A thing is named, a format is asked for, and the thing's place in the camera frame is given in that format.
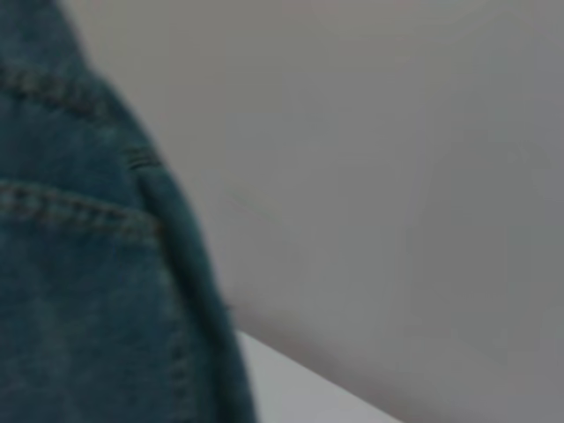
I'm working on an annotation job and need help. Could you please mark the blue denim shorts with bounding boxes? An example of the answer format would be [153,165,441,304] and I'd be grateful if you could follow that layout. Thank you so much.
[0,0,259,423]

